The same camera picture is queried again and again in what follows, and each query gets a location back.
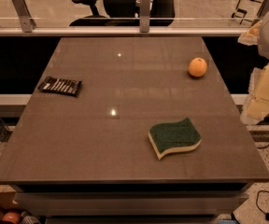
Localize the orange ball under table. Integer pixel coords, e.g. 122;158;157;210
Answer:
1;211;21;224

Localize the black rxbar chocolate wrapper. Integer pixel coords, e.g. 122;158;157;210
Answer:
37;76;81;96

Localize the yellow black cart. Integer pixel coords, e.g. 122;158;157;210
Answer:
231;0;264;24

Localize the glass barrier rail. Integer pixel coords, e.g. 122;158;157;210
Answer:
0;26;248;37

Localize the left metal rail bracket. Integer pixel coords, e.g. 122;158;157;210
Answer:
11;0;36;33

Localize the green yellow sponge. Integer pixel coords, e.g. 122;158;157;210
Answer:
148;118;202;160

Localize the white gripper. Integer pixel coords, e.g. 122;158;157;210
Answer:
238;11;269;125

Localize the middle metal rail bracket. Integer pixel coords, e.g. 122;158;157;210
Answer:
139;0;150;33

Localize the orange fruit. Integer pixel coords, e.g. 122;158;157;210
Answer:
189;58;207;77

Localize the black office chair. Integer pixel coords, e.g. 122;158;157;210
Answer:
70;0;175;26

